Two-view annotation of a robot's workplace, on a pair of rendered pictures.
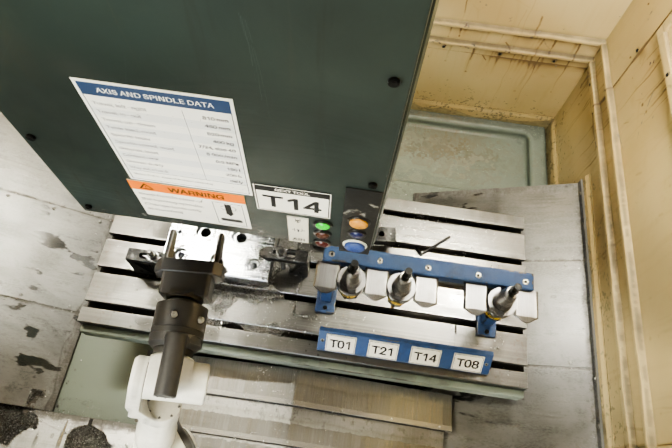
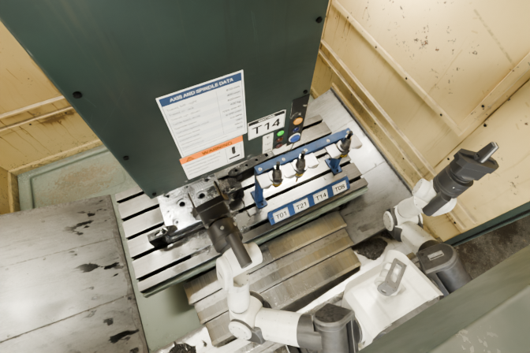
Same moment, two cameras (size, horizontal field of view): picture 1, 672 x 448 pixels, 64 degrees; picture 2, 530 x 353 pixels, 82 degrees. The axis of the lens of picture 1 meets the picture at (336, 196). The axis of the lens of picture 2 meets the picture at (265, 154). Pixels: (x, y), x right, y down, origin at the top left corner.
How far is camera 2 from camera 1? 0.28 m
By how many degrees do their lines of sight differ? 15
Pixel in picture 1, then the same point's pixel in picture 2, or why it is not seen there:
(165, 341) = (229, 240)
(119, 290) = (152, 261)
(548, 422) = (382, 193)
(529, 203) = (315, 109)
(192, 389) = (255, 256)
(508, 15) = not seen: hidden behind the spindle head
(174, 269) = (204, 209)
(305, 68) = (279, 31)
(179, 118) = (214, 97)
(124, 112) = (184, 109)
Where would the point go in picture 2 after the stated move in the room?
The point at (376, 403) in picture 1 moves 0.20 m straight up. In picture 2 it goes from (309, 234) to (315, 222)
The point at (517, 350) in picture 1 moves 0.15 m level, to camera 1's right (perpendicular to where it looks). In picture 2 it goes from (354, 170) to (375, 158)
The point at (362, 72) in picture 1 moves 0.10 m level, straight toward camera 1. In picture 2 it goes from (305, 20) to (337, 57)
